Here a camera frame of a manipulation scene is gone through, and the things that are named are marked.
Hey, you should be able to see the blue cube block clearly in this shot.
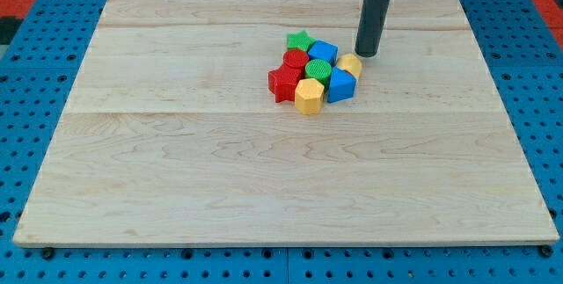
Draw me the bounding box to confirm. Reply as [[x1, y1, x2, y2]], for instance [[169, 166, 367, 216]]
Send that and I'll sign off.
[[308, 40, 338, 66]]

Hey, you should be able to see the green cylinder block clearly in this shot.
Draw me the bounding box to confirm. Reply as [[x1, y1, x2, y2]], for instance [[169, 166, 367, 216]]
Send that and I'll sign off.
[[304, 59, 333, 87]]

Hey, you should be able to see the blue pentagon block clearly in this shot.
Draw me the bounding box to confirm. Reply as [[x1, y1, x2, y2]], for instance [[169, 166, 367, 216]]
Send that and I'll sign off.
[[327, 67, 357, 103]]

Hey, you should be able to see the green star block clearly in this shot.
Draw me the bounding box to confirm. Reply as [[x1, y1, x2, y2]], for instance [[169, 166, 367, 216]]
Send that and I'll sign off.
[[286, 31, 316, 52]]

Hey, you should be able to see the yellow hexagon block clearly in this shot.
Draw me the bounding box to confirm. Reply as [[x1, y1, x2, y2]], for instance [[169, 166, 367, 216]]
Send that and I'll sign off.
[[294, 78, 325, 114]]

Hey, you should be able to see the wooden board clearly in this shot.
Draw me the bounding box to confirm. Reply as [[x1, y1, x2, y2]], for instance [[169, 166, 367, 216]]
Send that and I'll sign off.
[[13, 0, 559, 248]]

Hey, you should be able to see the yellow rounded block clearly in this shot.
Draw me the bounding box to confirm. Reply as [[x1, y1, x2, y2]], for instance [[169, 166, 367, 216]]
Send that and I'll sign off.
[[336, 54, 362, 80]]

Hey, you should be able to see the red cylinder block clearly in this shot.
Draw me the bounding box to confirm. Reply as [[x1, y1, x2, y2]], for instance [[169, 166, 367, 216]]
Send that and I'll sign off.
[[282, 48, 310, 69]]

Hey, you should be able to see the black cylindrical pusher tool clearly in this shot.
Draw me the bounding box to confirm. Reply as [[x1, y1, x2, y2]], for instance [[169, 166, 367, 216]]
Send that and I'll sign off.
[[355, 0, 391, 58]]

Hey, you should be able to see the red star block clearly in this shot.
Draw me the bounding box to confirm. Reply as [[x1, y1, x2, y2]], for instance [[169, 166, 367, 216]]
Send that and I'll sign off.
[[268, 64, 303, 103]]

